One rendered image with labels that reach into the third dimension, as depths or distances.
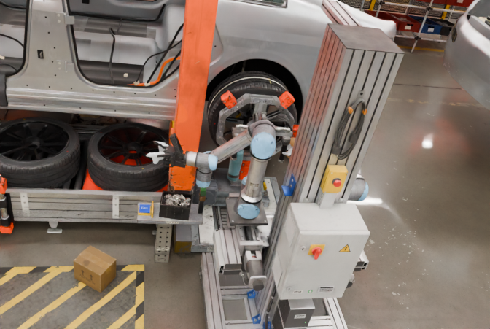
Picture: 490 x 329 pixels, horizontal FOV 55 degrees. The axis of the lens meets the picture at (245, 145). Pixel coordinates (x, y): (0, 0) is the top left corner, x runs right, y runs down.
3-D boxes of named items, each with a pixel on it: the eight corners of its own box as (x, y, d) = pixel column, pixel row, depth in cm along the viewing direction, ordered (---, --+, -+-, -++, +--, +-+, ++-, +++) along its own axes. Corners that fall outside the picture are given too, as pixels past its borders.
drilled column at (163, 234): (168, 252, 346) (173, 209, 322) (168, 262, 338) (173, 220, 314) (154, 251, 344) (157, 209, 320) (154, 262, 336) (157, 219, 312)
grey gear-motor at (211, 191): (209, 186, 401) (214, 153, 381) (213, 222, 367) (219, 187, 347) (187, 185, 397) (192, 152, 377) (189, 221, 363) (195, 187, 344)
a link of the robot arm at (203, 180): (211, 176, 257) (214, 161, 250) (208, 190, 247) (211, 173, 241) (197, 174, 256) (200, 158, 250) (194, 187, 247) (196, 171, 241)
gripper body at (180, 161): (161, 165, 240) (184, 170, 240) (162, 151, 236) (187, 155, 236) (165, 158, 247) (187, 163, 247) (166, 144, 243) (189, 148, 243)
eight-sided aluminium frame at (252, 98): (281, 157, 366) (297, 97, 335) (284, 163, 360) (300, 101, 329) (212, 154, 354) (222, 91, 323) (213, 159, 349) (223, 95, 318)
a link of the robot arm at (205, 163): (214, 174, 241) (216, 161, 236) (193, 171, 241) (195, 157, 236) (216, 165, 248) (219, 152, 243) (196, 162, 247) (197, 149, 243)
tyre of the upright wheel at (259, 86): (307, 109, 373) (255, 52, 338) (314, 125, 354) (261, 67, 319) (243, 156, 392) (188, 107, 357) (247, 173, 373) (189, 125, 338)
